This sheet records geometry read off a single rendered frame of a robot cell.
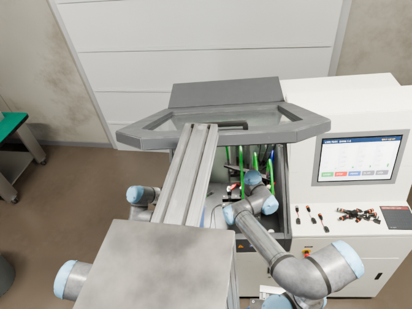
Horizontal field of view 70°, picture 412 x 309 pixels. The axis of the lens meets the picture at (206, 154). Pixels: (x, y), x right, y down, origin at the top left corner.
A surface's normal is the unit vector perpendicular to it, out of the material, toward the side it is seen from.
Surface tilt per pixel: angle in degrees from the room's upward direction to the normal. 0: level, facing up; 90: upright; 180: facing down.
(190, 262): 0
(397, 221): 0
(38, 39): 90
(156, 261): 0
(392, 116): 76
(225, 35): 90
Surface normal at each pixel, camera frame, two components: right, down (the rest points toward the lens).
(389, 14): -0.17, 0.70
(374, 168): -0.07, 0.51
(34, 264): -0.11, -0.71
